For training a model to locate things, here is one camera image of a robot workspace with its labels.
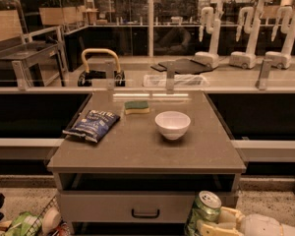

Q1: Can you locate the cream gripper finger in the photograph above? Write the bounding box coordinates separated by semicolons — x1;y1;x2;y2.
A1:
197;220;235;236
221;206;243;218

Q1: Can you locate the green soda can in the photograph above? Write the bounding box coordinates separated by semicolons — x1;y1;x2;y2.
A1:
184;191;221;236

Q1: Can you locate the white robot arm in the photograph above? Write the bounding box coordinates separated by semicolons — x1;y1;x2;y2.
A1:
197;206;295;236

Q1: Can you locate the grey drawer cabinet counter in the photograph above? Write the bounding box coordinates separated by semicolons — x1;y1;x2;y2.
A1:
48;91;246;236

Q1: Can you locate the white ceramic bowl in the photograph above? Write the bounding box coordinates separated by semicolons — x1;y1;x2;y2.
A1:
154;111;191;141

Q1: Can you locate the green yellow sponge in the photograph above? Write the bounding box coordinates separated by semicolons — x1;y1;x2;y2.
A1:
125;101;149;114

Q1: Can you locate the clear plastic bin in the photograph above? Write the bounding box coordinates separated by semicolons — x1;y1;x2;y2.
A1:
143;74;209;88

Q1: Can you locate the blue chip bag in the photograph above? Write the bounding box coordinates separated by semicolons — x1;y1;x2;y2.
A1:
63;110;120;143

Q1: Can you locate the white cup in basket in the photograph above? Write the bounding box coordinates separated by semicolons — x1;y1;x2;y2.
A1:
42;207;61;235

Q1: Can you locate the white background robot middle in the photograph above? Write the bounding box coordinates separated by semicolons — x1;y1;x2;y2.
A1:
229;0;273;69

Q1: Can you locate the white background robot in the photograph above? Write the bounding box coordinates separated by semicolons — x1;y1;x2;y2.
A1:
229;0;273;69
265;6;295;69
193;0;235;70

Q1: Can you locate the black floor mat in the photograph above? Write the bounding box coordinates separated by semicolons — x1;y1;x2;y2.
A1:
151;58;212;75

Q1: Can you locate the white background robot left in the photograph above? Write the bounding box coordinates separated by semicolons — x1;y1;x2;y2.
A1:
193;0;235;70

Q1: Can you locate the white background robot right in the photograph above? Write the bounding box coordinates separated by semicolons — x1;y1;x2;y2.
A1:
265;6;295;69

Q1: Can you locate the green snack bag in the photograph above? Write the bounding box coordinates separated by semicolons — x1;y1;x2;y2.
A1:
4;211;42;236

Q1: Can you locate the wooden planter box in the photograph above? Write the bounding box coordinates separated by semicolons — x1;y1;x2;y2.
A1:
39;6;86;26

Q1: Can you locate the grey metal table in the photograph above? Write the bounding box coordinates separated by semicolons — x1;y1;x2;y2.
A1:
0;26;68;89

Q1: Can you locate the grey drawer with handle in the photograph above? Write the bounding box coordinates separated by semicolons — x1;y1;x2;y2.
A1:
56;190;239;225

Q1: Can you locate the wire basket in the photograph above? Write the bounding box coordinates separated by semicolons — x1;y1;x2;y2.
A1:
0;195;70;236

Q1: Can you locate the yellow handle black cart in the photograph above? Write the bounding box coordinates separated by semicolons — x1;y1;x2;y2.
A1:
78;48;126;88

